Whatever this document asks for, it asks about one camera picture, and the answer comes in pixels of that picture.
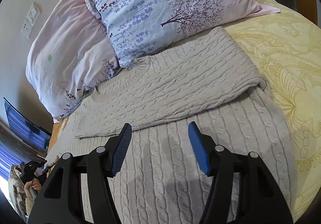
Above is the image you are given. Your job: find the beige cable knit sweater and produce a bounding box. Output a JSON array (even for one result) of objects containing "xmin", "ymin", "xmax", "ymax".
[{"xmin": 46, "ymin": 27, "xmax": 297, "ymax": 223}]

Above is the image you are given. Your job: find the person's left hand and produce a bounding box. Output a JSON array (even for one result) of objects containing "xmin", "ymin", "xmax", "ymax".
[{"xmin": 24, "ymin": 178, "xmax": 42, "ymax": 200}]

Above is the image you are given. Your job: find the left floral pillow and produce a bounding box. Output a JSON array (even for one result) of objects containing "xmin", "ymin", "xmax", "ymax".
[{"xmin": 25, "ymin": 0, "xmax": 120, "ymax": 123}]

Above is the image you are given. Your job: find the floral pillow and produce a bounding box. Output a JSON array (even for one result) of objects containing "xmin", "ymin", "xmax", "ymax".
[
  {"xmin": 25, "ymin": 0, "xmax": 120, "ymax": 123},
  {"xmin": 85, "ymin": 0, "xmax": 278, "ymax": 68}
]

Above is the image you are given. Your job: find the yellow patterned bedspread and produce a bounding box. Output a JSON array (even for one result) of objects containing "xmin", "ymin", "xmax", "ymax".
[{"xmin": 223, "ymin": 6, "xmax": 320, "ymax": 220}]

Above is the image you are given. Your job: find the right floral pillow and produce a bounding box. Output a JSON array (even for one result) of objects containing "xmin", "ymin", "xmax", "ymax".
[{"xmin": 85, "ymin": 0, "xmax": 278, "ymax": 68}]

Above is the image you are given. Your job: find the white wall switch plate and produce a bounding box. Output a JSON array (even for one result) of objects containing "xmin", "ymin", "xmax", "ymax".
[{"xmin": 21, "ymin": 2, "xmax": 41, "ymax": 38}]

